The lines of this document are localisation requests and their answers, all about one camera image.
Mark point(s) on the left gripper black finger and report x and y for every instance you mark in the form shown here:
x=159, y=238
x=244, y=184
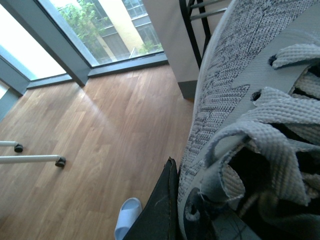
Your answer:
x=159, y=218

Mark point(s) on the grey knit sneaker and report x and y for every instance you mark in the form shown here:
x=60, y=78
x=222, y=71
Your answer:
x=251, y=167

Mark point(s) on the black metal shoe rack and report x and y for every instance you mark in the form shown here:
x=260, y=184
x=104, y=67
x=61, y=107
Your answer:
x=196, y=15

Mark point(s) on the left light blue slipper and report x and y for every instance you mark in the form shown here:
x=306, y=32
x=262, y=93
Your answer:
x=128, y=214

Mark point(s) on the white cart leg front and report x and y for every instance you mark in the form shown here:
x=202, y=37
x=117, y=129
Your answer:
x=30, y=159

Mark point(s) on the white cart leg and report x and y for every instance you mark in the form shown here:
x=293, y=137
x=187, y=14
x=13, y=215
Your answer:
x=8, y=143
x=30, y=159

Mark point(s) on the white cart leg rear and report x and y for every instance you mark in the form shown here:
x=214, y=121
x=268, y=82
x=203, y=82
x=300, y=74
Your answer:
x=8, y=143

